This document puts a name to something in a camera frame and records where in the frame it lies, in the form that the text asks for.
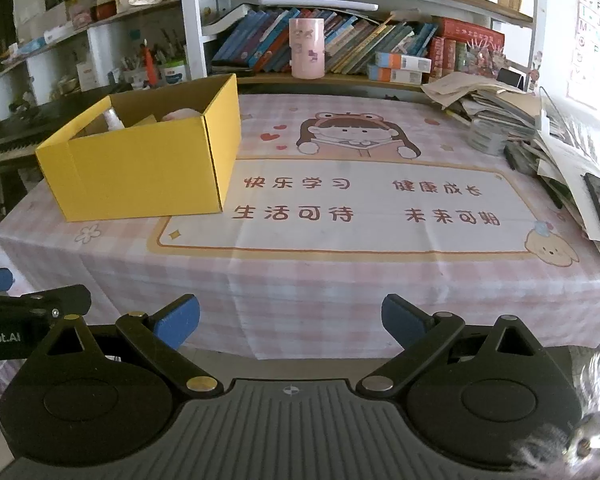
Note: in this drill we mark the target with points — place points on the row of slanted colourful books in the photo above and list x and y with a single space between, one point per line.
260 40

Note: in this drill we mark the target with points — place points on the grey fluffy cloth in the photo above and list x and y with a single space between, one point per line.
595 375

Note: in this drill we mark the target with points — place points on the clear tape roll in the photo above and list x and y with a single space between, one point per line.
485 140

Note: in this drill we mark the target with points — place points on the black digital piano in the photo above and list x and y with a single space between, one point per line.
30 127

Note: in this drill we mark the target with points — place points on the white wooden bookshelf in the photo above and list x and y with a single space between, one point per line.
194 20

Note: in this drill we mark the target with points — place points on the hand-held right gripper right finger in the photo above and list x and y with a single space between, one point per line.
402 317

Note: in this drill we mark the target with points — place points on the pile of papers and books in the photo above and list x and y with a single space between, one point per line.
480 95

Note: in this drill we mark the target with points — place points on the white light bar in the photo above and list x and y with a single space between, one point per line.
320 4

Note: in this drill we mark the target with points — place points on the large red book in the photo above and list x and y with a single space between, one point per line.
470 32

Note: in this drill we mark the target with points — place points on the pale pink plush toy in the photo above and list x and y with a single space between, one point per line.
182 114

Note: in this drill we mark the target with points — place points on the orange white carton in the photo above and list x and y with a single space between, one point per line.
402 61
395 76

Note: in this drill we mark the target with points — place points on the white pen cup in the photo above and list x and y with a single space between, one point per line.
172 74

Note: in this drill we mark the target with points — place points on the yellow cardboard box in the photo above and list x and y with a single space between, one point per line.
140 175

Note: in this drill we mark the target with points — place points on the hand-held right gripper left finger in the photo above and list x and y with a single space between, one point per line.
177 317

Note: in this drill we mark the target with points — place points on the red upright book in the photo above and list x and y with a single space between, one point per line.
451 59
436 57

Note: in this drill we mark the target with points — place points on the white bottle blue label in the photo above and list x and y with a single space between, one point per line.
114 120

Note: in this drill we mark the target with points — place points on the loose white paper sheets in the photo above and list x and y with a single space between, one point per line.
580 145

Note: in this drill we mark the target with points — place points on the pink printed cup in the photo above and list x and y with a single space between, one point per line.
307 50

